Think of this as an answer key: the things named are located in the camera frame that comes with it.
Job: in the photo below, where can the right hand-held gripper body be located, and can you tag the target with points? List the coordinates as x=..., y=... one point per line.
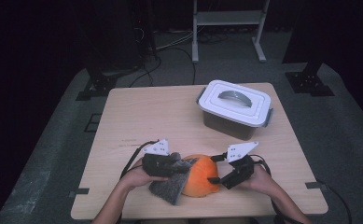
x=240, y=169

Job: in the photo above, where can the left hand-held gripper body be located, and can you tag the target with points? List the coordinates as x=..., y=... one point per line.
x=157, y=165

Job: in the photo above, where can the orange plush toy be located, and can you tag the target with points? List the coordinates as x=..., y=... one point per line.
x=202, y=177

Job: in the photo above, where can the grey cloth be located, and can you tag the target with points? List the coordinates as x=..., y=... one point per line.
x=170, y=189

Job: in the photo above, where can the clear plastic storage box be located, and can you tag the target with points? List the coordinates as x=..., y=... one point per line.
x=226, y=127

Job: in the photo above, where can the person's left hand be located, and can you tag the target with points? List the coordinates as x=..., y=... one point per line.
x=138, y=179

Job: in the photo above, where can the person's right hand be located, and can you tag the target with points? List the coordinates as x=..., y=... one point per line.
x=263, y=183

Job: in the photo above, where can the black stand base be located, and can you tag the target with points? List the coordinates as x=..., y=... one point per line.
x=308, y=82
x=98, y=87

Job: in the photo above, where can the black equipment stand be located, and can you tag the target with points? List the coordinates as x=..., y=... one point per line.
x=145, y=31

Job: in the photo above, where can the white metal stand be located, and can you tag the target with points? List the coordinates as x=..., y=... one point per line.
x=229, y=17

